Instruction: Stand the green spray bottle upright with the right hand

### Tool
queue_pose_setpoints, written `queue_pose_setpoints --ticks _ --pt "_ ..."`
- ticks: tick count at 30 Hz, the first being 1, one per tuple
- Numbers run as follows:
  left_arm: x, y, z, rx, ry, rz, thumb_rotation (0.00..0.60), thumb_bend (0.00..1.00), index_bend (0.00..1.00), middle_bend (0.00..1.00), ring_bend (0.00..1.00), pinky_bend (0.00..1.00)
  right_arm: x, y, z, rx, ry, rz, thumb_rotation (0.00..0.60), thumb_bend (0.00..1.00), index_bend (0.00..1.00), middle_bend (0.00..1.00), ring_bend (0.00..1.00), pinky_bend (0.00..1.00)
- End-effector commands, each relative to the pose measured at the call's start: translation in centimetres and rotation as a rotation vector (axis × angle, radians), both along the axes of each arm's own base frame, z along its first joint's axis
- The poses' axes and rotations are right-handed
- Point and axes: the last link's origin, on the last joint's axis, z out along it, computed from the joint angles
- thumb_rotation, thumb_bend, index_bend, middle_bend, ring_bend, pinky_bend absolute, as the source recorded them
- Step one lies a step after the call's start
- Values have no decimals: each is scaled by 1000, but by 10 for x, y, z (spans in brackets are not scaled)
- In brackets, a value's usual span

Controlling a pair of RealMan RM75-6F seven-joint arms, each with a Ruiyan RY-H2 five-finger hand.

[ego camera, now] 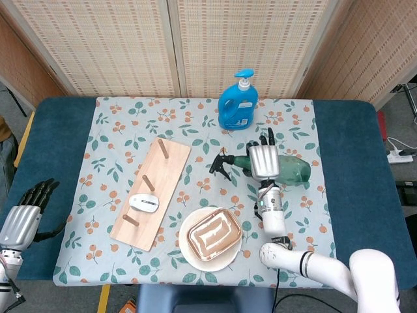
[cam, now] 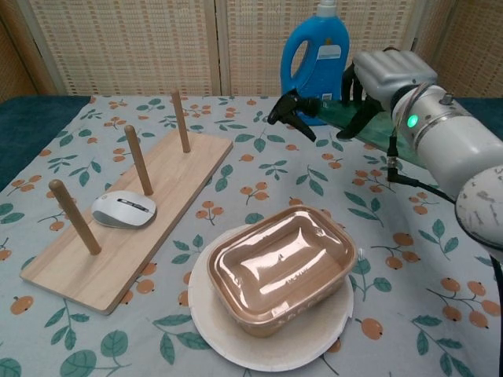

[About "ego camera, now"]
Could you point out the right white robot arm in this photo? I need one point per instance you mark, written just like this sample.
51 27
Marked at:
312 257

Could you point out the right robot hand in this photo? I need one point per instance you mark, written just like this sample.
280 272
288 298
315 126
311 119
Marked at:
265 159

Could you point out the blue pump detergent bottle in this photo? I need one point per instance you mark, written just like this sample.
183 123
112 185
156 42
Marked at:
238 104

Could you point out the brown rectangular dish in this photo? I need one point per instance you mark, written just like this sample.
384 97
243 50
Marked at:
213 233

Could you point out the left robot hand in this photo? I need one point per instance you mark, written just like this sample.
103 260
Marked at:
19 221

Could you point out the floral leaf tablecloth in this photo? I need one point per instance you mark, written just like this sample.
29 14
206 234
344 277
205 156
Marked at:
107 169

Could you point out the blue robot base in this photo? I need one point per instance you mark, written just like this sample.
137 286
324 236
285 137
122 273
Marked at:
205 298

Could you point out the white power strip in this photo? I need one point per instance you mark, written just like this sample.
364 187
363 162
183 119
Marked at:
399 158

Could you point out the orange box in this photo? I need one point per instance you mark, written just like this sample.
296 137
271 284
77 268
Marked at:
127 307

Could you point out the green spray bottle black trigger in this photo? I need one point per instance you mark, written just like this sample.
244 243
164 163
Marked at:
293 169

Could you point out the cream round plate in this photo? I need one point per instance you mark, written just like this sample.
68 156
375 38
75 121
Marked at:
208 257

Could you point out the wooden peg board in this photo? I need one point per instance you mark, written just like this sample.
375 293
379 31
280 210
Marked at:
151 195

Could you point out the woven folding screen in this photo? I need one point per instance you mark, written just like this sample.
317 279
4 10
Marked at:
195 45

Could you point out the white computer mouse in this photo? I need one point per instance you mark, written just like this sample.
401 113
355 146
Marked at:
143 202

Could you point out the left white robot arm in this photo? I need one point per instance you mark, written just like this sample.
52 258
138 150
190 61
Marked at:
6 277

